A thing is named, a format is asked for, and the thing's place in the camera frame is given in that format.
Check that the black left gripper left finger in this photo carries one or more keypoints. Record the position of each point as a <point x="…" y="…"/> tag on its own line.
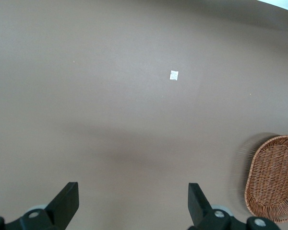
<point x="62" y="206"/>

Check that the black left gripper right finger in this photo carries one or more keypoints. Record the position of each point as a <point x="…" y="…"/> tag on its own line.
<point x="199" y="208"/>

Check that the brown oval wicker basket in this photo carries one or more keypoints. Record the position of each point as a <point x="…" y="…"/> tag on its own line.
<point x="273" y="177"/>

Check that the brown table cover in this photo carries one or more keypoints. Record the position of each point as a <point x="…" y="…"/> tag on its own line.
<point x="110" y="95"/>

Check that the small white packet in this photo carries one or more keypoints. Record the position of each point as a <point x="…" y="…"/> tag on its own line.
<point x="174" y="75"/>

